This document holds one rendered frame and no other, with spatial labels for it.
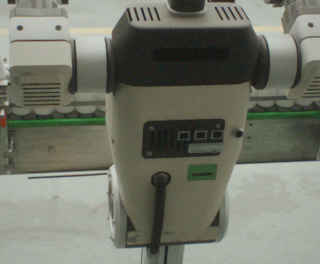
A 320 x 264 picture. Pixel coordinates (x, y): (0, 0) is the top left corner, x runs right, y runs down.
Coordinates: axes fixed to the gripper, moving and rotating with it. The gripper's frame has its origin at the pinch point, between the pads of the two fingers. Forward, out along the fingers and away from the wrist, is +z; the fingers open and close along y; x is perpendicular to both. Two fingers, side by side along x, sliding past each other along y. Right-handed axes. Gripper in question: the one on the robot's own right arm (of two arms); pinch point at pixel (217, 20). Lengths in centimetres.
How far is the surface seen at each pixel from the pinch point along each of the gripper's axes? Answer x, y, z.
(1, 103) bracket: 57, -10, 18
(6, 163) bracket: 57, -10, 36
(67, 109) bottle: 40.3, -1.9, 25.1
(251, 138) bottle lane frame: -12.8, -4.9, 35.2
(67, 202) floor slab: 37, 81, 126
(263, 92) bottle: -15.5, -1.6, 22.0
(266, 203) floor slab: -55, 73, 126
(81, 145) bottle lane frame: 37, -5, 36
